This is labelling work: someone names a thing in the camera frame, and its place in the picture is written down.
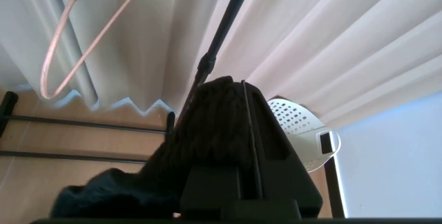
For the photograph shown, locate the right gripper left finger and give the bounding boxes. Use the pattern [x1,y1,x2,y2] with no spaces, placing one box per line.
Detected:
[179,164,260,218]

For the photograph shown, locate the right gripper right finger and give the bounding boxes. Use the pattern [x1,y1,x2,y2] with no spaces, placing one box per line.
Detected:
[240,80,324,218]

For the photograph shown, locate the black shorts with white cord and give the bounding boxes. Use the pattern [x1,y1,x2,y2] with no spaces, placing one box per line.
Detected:
[50,75,258,218]

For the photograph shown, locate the white laundry basket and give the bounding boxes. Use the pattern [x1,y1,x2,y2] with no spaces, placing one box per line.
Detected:
[267,97,343,174]

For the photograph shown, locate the black clothes rack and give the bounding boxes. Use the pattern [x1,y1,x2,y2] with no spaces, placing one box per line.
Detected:
[0,0,258,165]

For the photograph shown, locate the pink clothes hanger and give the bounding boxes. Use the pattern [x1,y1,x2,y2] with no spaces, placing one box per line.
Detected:
[39,0,153,100]

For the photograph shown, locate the beige curtain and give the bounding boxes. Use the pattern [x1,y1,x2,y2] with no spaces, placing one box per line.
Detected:
[0,0,442,131]

